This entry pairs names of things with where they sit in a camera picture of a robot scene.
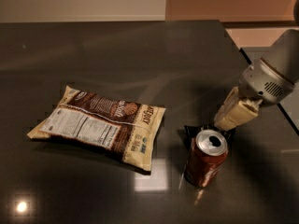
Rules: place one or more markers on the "black rxbar chocolate bar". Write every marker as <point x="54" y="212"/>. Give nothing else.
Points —
<point x="192" y="131"/>

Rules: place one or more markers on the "brown cream snack bag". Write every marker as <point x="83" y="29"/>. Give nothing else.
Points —
<point x="125" y="130"/>

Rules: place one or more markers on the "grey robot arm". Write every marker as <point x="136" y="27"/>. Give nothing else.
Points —
<point x="288" y="41"/>

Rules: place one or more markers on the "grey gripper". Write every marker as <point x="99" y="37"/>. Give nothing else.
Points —
<point x="263" y="80"/>

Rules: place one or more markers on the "red coke can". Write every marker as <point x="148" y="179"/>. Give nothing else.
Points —
<point x="207" y="153"/>

